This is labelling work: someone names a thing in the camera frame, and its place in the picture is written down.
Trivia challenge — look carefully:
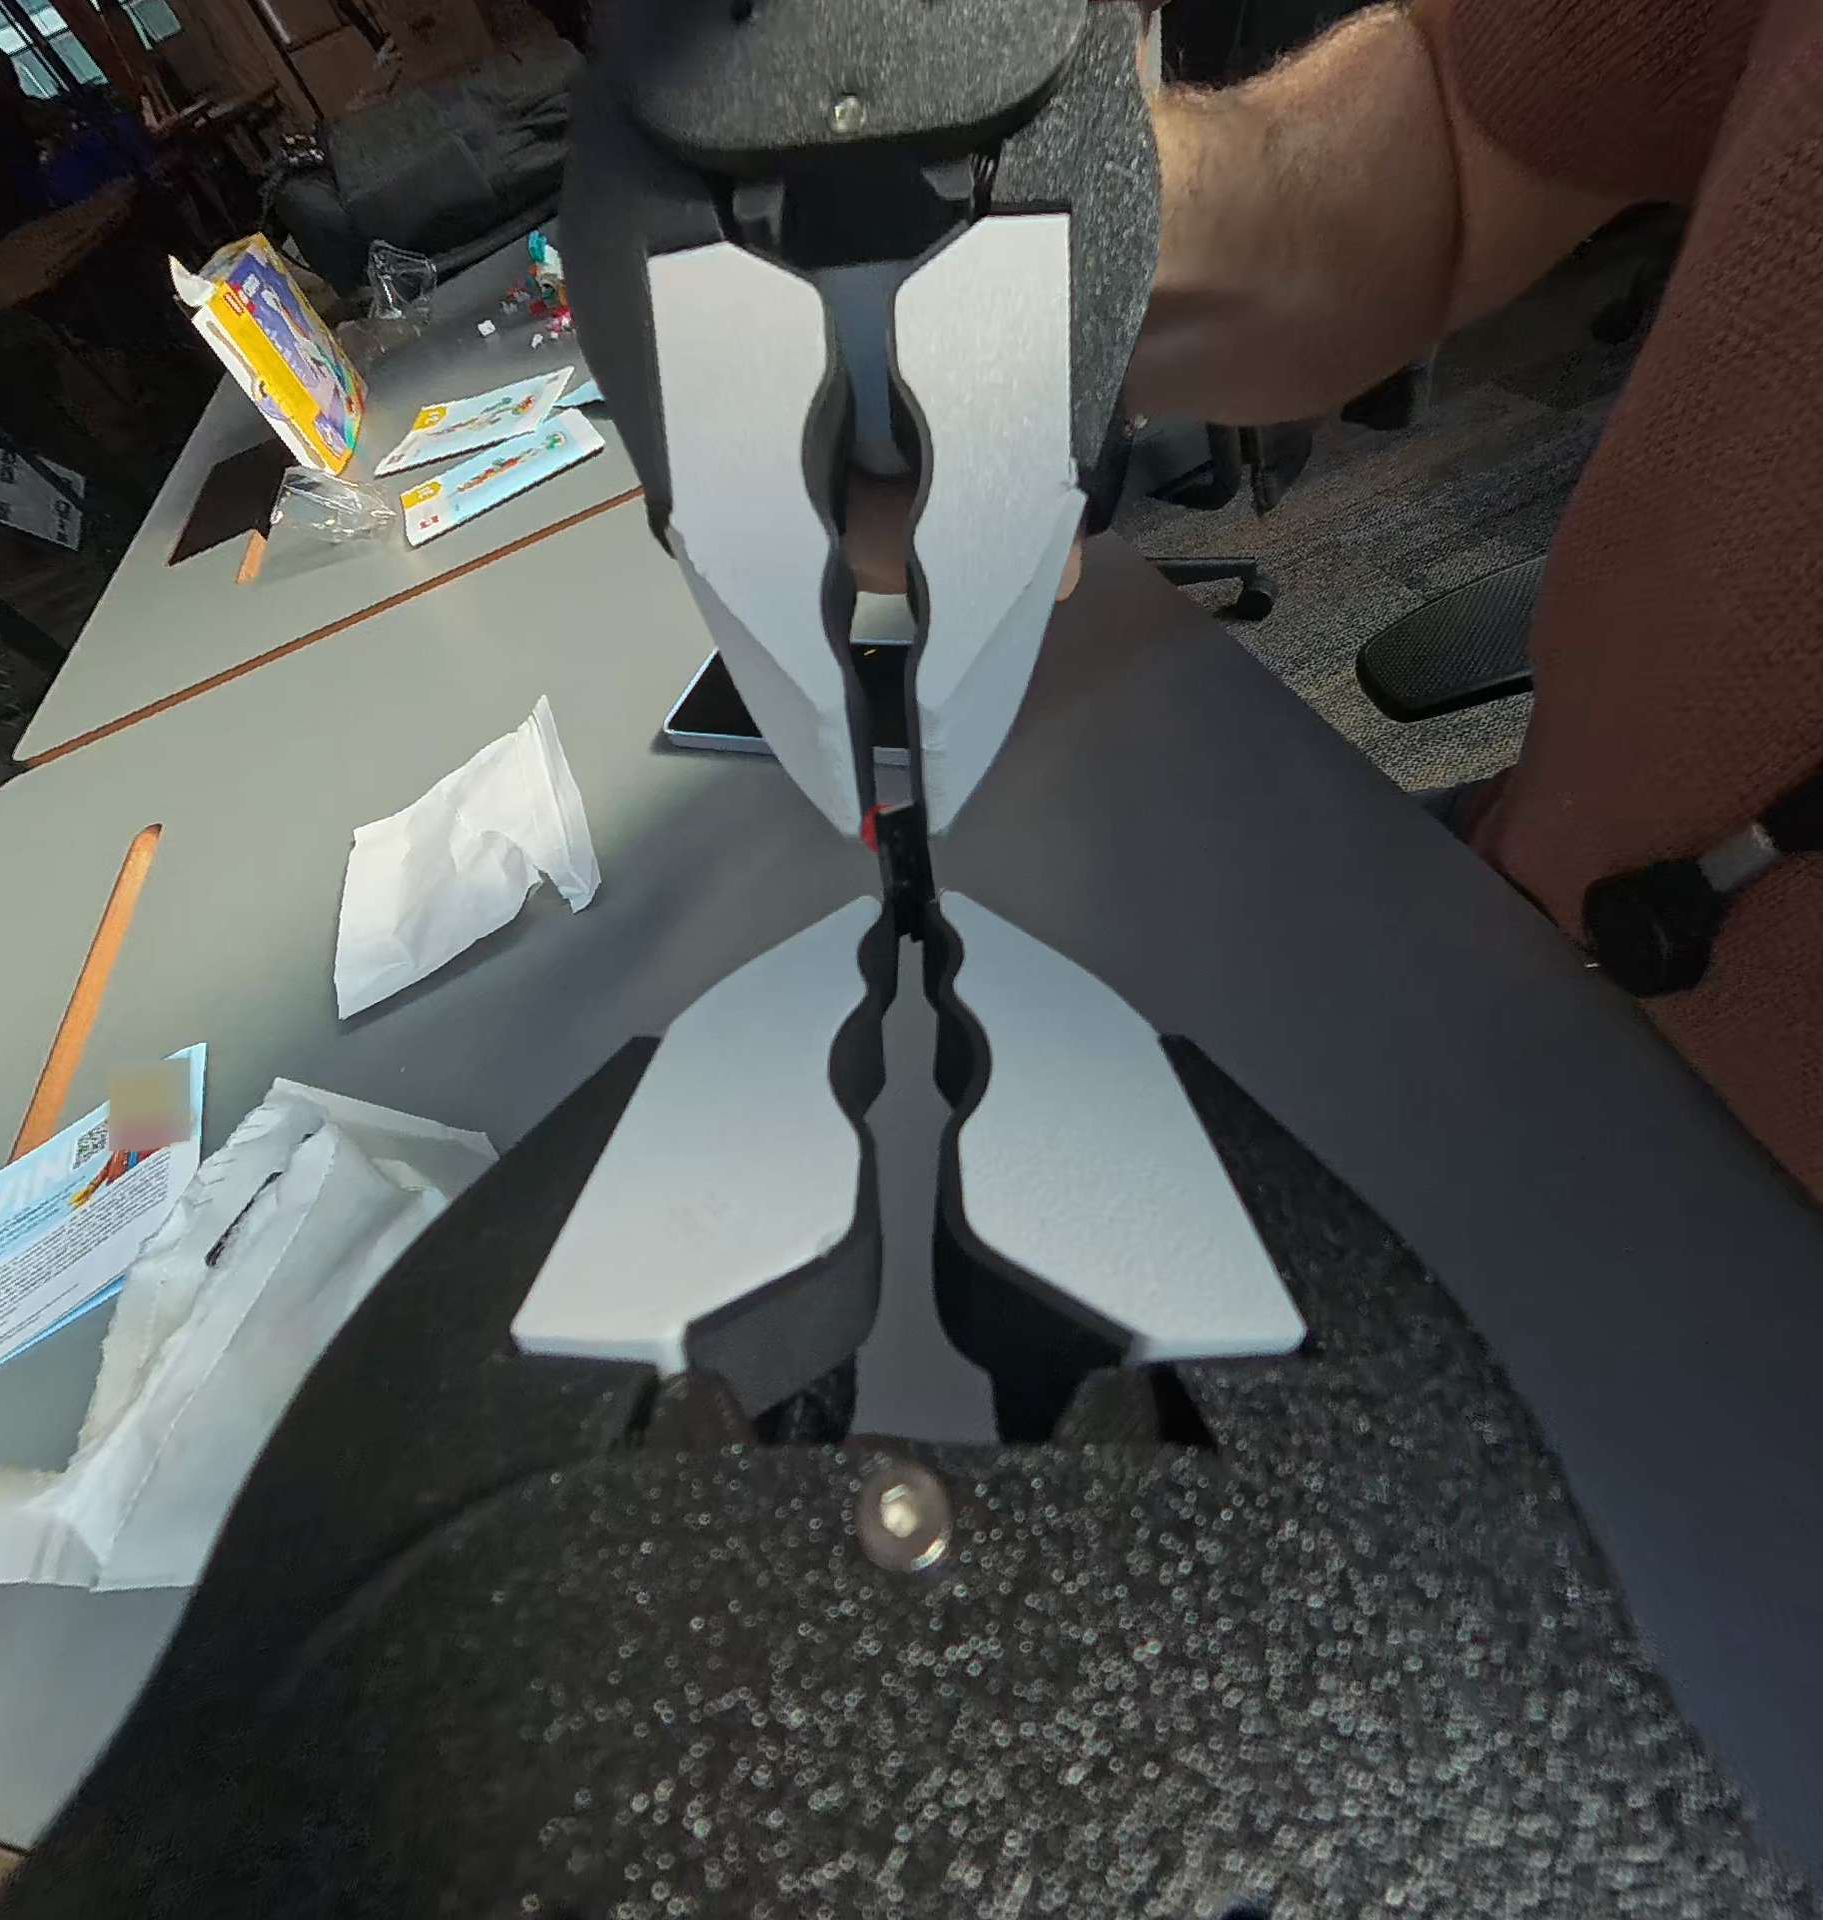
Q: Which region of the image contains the minifigure instruction booklet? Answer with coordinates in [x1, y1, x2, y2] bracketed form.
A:
[0, 1045, 208, 1397]

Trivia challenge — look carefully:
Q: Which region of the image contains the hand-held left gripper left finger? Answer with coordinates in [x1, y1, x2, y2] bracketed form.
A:
[509, 893, 892, 1417]

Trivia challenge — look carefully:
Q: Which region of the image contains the small black lego assembly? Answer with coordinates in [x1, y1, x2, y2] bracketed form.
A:
[868, 802, 942, 945]

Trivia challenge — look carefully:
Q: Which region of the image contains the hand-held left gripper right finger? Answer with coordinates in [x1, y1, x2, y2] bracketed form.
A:
[927, 891, 1307, 1411]

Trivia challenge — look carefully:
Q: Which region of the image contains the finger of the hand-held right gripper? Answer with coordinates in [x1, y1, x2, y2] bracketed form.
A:
[892, 211, 1088, 835]
[646, 244, 874, 843]

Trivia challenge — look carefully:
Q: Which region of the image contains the person's right hand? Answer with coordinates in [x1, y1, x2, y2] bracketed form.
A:
[847, 466, 927, 598]

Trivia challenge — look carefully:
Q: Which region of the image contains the white printed paper sheet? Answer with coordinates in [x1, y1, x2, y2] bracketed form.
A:
[0, 418, 87, 549]

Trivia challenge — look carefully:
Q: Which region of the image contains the clear plastic bag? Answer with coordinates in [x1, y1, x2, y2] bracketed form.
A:
[270, 465, 405, 545]
[353, 239, 440, 355]

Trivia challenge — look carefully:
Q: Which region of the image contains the black chest strap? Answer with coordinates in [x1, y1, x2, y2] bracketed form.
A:
[1584, 748, 1823, 999]

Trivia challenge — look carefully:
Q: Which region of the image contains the small yellow white lego box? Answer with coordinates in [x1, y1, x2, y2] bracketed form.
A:
[171, 231, 371, 480]

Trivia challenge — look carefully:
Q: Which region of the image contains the pile of loose lego bricks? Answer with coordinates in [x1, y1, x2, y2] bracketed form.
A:
[467, 231, 583, 342]

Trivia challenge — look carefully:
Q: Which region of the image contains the black duffel bag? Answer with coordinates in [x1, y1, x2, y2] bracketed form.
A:
[272, 52, 583, 287]

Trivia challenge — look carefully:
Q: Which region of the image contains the white smartphone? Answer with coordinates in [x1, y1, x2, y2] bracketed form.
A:
[663, 591, 915, 771]

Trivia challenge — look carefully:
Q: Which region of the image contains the black mesh chair armrest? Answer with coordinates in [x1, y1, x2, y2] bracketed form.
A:
[1356, 562, 1543, 724]

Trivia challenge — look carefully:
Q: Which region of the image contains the flat empty white paper bag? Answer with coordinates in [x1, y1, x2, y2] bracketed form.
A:
[334, 695, 601, 1022]

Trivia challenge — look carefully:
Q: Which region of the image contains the black office chair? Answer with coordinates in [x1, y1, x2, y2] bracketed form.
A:
[1138, 366, 1430, 624]

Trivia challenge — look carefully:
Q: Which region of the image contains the full white paper bag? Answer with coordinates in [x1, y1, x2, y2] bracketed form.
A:
[0, 1078, 502, 1593]

